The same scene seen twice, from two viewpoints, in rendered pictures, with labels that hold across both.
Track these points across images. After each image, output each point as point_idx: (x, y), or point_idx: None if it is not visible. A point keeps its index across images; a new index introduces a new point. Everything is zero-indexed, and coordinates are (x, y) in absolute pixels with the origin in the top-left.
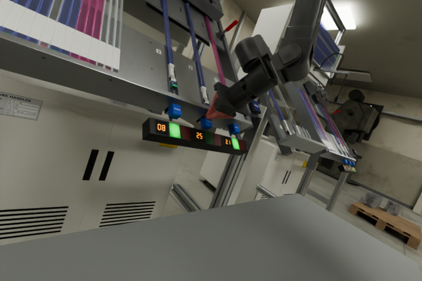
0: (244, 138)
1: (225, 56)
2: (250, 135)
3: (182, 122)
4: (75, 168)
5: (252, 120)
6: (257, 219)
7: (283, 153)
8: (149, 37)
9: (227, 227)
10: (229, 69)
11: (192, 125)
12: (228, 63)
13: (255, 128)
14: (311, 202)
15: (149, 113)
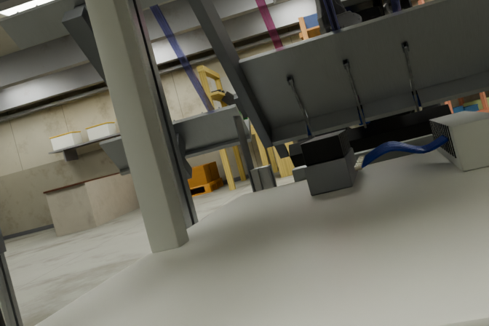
0: (247, 158)
1: None
2: (247, 148)
3: (276, 186)
4: None
5: (239, 124)
6: (401, 141)
7: (191, 174)
8: (430, 2)
9: (430, 134)
10: (224, 31)
11: (241, 195)
12: (218, 17)
13: (244, 134)
14: (300, 167)
15: (370, 165)
